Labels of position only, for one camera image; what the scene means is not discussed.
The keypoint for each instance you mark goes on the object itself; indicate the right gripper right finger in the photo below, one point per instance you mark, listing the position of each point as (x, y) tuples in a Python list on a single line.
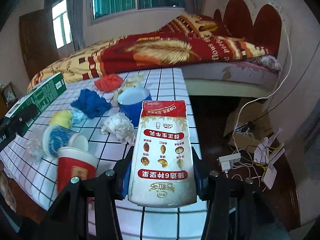
[(201, 175)]

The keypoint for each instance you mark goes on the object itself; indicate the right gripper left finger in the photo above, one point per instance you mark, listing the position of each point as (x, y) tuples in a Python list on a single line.
[(122, 169)]

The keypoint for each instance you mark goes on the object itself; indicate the white red milk carton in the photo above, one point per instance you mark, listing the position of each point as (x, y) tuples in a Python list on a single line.
[(162, 172)]

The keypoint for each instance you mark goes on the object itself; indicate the green cardboard box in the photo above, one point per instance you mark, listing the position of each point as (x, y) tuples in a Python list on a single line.
[(42, 95)]

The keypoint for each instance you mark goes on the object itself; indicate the blue paper cup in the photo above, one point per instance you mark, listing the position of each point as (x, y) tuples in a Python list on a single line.
[(130, 102), (56, 137)]

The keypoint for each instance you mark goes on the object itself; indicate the white paper ball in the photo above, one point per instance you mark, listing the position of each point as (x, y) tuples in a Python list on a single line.
[(121, 127)]

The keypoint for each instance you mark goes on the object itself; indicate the red paper cup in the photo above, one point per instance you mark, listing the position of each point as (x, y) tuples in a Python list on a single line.
[(73, 162)]

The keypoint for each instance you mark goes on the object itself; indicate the yellow cloth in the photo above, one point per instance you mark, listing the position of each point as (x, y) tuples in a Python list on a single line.
[(62, 118)]

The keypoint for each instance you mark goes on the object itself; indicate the blue cloth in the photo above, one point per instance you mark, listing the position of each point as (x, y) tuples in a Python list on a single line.
[(91, 104)]

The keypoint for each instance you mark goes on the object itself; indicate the red plastic bag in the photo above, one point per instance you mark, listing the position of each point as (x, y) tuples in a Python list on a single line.
[(108, 83)]

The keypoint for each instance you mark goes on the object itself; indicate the beige paper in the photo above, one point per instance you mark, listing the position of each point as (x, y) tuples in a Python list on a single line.
[(134, 81)]

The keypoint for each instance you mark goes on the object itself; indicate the white power strip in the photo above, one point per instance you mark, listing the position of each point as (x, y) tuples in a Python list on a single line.
[(226, 162)]

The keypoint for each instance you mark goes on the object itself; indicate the white grid tablecloth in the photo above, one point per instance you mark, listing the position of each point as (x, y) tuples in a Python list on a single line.
[(33, 182)]

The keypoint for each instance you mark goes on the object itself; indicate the cardboard box on floor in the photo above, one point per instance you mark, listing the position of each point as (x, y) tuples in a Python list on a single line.
[(249, 126)]

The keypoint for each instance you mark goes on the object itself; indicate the white router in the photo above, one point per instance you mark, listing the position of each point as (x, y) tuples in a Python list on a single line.
[(267, 157)]

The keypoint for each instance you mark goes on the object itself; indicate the brown wooden wardrobe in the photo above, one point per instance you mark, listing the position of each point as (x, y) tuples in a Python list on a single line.
[(37, 41)]

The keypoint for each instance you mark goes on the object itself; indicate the bed with red headboard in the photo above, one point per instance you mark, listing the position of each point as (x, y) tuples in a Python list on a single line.
[(264, 31)]

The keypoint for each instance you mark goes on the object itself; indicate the small side window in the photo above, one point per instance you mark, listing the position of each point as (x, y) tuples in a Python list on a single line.
[(60, 21)]

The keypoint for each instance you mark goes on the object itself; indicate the red yellow feather blanket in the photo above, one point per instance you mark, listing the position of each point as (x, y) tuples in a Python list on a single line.
[(185, 40)]

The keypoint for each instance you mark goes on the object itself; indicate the grey window curtain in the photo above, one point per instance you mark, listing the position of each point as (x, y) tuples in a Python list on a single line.
[(75, 15)]

